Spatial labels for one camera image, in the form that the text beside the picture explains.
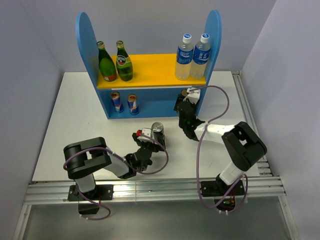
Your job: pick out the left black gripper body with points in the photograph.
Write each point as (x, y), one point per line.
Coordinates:
(152, 146)

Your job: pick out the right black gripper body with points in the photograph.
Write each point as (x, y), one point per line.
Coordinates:
(196, 106)

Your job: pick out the black can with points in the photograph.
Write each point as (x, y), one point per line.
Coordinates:
(184, 93)
(158, 133)

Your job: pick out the Red Bull can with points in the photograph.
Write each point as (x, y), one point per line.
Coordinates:
(116, 101)
(132, 104)

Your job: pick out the green glass bottle orange label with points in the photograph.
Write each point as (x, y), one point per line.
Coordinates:
(106, 65)

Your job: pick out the black can front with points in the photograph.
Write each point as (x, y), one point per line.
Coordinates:
(184, 93)

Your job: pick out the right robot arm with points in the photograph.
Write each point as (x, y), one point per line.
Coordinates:
(243, 145)

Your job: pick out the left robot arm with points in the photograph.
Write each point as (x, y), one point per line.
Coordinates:
(84, 158)

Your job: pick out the blue and yellow shelf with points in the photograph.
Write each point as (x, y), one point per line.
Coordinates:
(153, 81)

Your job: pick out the clear bottle blue label left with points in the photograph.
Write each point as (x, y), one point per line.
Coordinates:
(184, 57)

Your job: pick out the clear bottle blue label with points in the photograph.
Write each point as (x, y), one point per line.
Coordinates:
(184, 57)
(200, 58)

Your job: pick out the clear bottle blue label right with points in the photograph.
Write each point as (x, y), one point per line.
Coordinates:
(200, 58)

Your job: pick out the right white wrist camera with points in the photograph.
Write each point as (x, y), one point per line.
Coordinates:
(193, 95)

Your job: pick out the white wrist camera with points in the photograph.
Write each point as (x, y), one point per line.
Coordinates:
(193, 95)
(144, 135)

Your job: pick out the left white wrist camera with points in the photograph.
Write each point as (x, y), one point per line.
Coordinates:
(144, 135)

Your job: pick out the aluminium front rail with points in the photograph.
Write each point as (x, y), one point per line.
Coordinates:
(147, 190)

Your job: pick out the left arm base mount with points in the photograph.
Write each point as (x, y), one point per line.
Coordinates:
(100, 193)

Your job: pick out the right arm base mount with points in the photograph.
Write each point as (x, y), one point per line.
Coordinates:
(227, 198)

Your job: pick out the aluminium side rail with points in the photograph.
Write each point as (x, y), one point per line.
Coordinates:
(263, 164)

